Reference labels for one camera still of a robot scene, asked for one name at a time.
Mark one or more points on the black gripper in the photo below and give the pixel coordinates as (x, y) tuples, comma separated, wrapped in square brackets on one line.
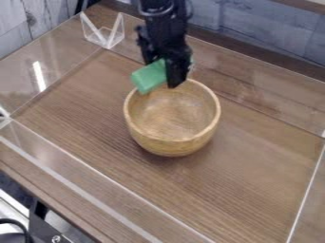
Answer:
[(162, 40)]

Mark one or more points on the green rectangular block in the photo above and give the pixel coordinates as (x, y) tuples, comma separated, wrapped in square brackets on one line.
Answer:
[(148, 77)]

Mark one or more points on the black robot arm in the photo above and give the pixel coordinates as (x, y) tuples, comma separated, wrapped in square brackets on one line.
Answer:
[(163, 4)]

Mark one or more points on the wooden bowl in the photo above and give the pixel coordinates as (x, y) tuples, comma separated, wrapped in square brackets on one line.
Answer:
[(173, 121)]

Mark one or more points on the clear acrylic corner bracket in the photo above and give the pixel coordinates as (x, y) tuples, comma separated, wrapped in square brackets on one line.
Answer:
[(104, 37)]

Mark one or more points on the black table leg bracket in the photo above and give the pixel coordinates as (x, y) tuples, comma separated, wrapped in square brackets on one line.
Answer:
[(41, 231)]

